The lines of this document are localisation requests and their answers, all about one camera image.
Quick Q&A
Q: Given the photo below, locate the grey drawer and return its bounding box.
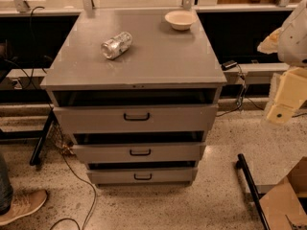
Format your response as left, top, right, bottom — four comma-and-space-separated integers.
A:
87, 168, 198, 185
54, 104, 217, 133
73, 143, 205, 164

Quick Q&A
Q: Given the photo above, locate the grey bottom drawer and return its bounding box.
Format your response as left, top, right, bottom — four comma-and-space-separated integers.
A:
87, 168, 198, 185

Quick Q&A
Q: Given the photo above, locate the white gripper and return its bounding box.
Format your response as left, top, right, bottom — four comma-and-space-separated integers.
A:
257, 28, 307, 127

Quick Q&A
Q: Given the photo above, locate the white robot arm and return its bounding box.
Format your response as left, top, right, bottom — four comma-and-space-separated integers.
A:
257, 0, 307, 126

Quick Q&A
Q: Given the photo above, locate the black floor cable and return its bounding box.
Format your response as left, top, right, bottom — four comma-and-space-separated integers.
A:
47, 134, 98, 230

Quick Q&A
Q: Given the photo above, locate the grey top drawer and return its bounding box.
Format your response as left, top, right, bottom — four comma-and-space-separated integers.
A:
54, 104, 217, 133

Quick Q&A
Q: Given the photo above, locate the white paper bowl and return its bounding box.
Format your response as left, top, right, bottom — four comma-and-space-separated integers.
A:
165, 11, 197, 31

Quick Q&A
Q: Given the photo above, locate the cardboard box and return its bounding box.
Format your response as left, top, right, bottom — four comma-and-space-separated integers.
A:
260, 157, 307, 230

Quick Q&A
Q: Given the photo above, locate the small black device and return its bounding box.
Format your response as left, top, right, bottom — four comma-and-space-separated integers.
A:
221, 60, 237, 71

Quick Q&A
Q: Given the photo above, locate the grey drawer cabinet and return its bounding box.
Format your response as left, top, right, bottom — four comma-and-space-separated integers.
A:
40, 7, 228, 188

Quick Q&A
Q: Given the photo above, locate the tan sneaker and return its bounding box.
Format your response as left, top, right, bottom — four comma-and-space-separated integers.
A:
0, 190, 48, 226

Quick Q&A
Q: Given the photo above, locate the crushed silver can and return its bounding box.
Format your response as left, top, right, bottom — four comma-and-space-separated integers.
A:
101, 32, 132, 59

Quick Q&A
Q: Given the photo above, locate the dark trouser leg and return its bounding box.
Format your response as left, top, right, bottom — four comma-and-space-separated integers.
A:
0, 153, 13, 215

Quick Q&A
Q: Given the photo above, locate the black cable right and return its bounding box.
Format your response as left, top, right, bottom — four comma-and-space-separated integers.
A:
216, 64, 267, 118

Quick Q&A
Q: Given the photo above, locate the black table leg left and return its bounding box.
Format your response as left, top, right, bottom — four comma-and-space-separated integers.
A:
30, 111, 54, 166

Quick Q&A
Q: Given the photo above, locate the black metal frame leg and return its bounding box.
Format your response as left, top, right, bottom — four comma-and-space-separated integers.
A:
236, 153, 271, 230

